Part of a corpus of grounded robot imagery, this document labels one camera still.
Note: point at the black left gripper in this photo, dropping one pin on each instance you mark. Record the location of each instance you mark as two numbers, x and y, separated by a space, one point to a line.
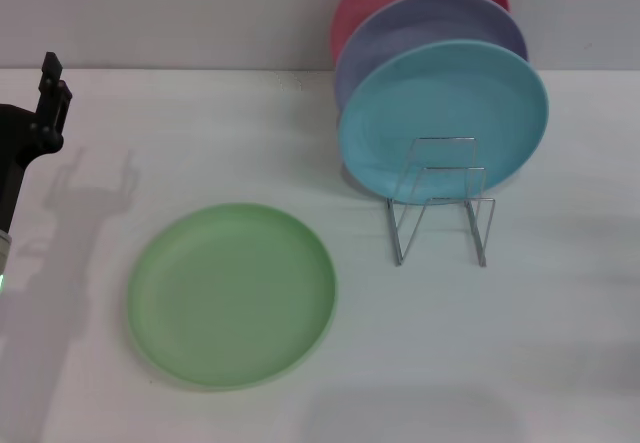
15 153

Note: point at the green plastic plate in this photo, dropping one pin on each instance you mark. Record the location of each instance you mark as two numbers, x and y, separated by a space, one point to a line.
230 298

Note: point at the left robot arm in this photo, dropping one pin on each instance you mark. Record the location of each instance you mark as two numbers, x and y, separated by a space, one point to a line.
3 258

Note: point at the purple plastic plate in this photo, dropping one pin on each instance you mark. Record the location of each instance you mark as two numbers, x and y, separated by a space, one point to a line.
425 23

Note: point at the light blue plastic plate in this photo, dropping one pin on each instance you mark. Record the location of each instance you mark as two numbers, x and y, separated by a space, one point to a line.
440 98

